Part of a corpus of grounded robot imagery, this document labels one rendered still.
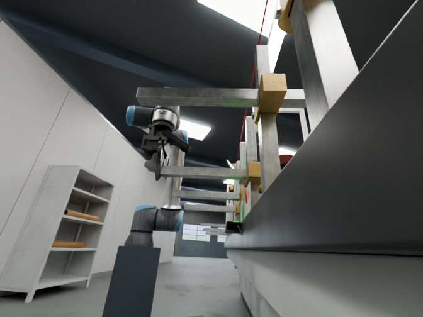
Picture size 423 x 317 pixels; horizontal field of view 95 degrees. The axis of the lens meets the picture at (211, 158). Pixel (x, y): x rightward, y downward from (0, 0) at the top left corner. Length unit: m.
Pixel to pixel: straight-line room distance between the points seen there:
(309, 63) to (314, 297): 0.25
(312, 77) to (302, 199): 0.12
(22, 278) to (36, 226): 0.55
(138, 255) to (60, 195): 2.01
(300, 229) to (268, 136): 0.31
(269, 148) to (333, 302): 0.29
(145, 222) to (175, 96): 1.08
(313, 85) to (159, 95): 0.35
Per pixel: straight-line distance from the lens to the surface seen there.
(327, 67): 0.23
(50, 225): 3.15
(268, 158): 0.43
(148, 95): 0.50
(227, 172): 0.64
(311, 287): 0.28
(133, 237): 1.44
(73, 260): 3.99
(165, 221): 1.42
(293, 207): 0.19
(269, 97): 0.46
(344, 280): 0.22
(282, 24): 0.37
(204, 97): 0.47
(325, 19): 0.29
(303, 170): 0.17
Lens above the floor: 0.62
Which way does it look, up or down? 25 degrees up
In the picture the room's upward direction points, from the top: 3 degrees clockwise
